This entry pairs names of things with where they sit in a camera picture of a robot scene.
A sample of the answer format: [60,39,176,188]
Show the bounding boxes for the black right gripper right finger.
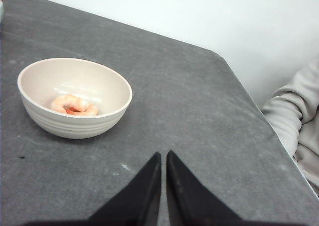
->
[166,150,245,226]

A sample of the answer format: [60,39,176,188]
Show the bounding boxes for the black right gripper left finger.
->
[88,152,161,226]

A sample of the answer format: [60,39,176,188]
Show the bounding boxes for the pink cooked shrimp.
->
[50,94,99,116]

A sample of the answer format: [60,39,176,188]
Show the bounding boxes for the beige ribbed bowl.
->
[17,58,133,139]

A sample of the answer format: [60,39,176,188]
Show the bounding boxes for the mint green sandwich maker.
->
[0,0,4,22]

